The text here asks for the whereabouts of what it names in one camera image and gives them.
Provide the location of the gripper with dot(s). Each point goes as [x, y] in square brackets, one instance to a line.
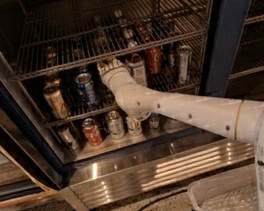
[112, 72]

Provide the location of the clear water bottle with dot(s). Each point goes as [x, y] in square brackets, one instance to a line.
[100, 37]

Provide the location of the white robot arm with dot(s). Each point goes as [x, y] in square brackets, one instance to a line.
[240, 120]

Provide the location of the white label juice bottle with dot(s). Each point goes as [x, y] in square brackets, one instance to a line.
[136, 65]

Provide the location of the red can bottom shelf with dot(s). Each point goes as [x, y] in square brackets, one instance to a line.
[92, 132]

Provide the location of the stainless steel fridge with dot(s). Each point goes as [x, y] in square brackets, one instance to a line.
[91, 176]

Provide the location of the open fridge door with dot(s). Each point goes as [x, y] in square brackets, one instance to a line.
[23, 181]

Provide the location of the blue Pepsi can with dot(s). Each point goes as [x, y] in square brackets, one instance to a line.
[86, 89]

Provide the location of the red Coca-Cola can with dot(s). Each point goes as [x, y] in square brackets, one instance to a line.
[154, 59]

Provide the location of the green white can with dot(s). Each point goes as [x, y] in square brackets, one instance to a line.
[115, 125]
[134, 126]

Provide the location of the dark can behind red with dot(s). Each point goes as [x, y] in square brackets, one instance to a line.
[169, 52]

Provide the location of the gold beverage can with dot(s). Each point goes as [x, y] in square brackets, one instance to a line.
[55, 99]

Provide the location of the blue silver can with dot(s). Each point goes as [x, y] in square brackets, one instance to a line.
[154, 120]

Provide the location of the tall silver can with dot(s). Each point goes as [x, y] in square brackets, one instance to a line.
[184, 57]

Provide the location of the silver can bottom left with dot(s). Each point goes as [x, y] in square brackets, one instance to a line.
[67, 137]

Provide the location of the clear plastic bin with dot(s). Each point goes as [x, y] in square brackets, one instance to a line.
[233, 190]

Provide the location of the upper wire shelf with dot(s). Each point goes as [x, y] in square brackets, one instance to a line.
[59, 35]

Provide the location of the middle wire shelf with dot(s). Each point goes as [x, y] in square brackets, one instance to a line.
[166, 80]

